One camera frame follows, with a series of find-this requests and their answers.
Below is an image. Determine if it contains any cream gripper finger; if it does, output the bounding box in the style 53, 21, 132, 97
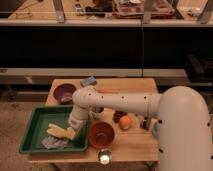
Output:
47, 129, 75, 139
48, 124, 67, 132

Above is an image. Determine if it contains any blue cup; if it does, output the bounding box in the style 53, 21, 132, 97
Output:
151, 122, 158, 138

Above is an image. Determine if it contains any orange bowl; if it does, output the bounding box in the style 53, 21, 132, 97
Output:
88, 122, 115, 149

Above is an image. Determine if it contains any orange carrot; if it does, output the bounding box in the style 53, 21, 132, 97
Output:
97, 89, 118, 94

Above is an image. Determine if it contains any orange fruit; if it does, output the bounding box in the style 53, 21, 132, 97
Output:
119, 115, 132, 130

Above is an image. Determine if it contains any white cup with utensil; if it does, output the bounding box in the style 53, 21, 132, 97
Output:
90, 107, 104, 120

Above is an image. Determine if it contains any blue sponge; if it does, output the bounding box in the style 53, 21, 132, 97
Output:
80, 76, 97, 87

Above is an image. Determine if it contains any small dark box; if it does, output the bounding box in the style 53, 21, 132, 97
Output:
140, 117, 151, 130

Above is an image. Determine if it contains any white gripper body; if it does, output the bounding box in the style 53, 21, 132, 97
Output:
67, 119, 86, 140

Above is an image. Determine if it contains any crumpled white cloth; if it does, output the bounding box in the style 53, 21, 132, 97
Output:
41, 136, 69, 149

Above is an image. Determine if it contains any dark grape bunch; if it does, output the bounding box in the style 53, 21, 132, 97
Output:
112, 111, 126, 123

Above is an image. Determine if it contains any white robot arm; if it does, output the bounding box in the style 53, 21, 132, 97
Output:
47, 86, 213, 171

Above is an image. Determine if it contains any metal can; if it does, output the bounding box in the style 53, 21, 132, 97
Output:
98, 149, 112, 165

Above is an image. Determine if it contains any purple bowl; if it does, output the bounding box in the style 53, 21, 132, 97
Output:
53, 83, 76, 104

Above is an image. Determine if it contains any green plastic tray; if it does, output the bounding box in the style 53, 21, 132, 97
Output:
19, 105, 88, 154

